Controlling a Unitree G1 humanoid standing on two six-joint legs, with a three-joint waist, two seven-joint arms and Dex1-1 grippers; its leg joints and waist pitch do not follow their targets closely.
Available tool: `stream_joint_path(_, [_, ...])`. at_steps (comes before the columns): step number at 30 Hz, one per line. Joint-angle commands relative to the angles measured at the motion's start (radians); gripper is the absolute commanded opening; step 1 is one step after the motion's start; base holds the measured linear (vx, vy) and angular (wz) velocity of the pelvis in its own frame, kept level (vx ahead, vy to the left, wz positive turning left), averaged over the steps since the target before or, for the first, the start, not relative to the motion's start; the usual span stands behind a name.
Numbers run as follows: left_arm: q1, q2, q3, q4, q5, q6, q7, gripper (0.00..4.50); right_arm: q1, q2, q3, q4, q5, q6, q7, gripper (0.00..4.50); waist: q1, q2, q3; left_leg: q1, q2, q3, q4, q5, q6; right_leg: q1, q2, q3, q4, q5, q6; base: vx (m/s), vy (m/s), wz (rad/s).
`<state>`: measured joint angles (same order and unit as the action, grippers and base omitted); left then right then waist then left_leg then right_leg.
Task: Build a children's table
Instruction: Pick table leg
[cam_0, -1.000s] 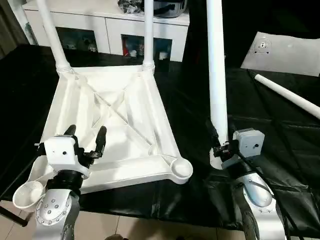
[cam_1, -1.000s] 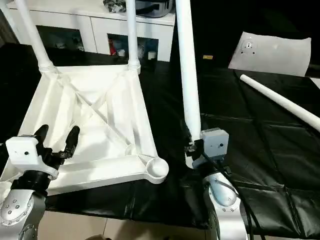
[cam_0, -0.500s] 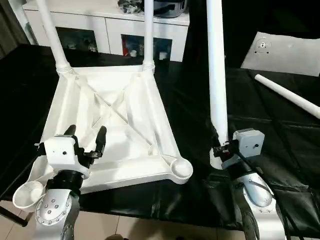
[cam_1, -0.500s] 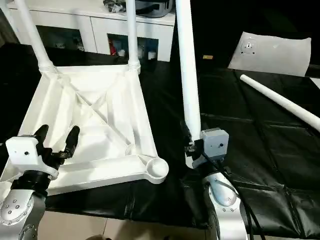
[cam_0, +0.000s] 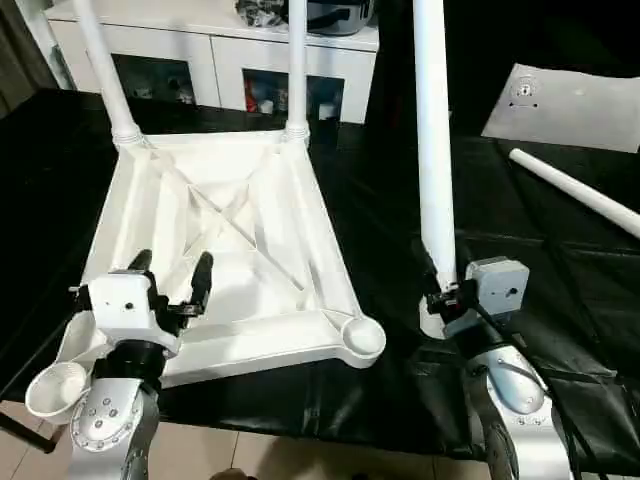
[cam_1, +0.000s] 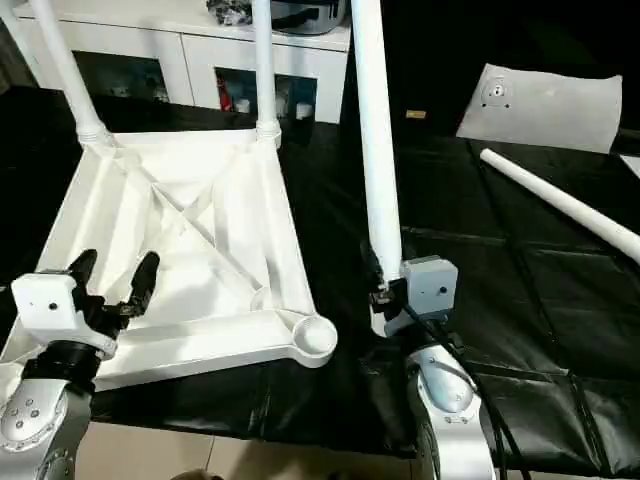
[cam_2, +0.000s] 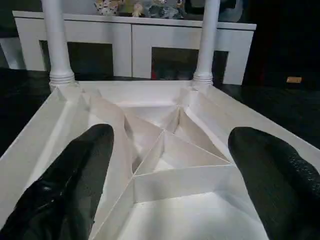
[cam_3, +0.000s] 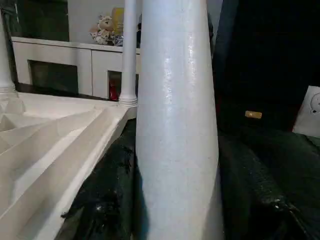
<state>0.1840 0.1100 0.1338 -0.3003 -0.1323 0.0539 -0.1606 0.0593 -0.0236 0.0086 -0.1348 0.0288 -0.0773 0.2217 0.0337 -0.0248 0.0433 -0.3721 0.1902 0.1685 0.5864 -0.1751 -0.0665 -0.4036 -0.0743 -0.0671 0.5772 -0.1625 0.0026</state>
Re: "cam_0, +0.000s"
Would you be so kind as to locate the black robot left foot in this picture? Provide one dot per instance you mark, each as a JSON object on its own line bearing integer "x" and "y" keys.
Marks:
{"x": 232, "y": 475}

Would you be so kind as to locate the white plastic table leg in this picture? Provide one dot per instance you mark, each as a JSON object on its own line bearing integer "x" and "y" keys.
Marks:
{"x": 297, "y": 70}
{"x": 435, "y": 150}
{"x": 105, "y": 70}
{"x": 580, "y": 190}

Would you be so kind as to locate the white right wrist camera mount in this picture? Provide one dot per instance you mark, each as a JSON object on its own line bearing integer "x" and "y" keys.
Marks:
{"x": 495, "y": 290}

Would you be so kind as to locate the black cabinet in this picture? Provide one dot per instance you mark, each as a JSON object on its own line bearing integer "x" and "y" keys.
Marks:
{"x": 540, "y": 40}

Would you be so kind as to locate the red bottle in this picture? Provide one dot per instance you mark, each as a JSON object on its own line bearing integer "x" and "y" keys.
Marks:
{"x": 251, "y": 96}

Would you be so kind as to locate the dark tangled clutter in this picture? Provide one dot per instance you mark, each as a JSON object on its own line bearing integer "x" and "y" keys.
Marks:
{"x": 262, "y": 12}

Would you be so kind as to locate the black rice cooker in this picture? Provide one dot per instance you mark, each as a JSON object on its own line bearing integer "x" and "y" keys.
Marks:
{"x": 340, "y": 14}

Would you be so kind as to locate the white cabinet with glass doors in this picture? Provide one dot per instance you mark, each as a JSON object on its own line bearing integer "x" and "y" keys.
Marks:
{"x": 180, "y": 50}

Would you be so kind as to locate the grey curtain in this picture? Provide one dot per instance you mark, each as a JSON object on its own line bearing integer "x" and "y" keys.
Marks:
{"x": 20, "y": 50}

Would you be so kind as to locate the black work mat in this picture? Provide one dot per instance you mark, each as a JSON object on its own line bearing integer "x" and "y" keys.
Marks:
{"x": 560, "y": 330}

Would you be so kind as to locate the white plastic table top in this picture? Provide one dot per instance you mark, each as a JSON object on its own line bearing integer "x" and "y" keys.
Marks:
{"x": 250, "y": 230}

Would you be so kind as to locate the white plastic bag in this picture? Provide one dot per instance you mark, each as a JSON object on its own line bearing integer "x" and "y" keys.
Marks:
{"x": 570, "y": 105}

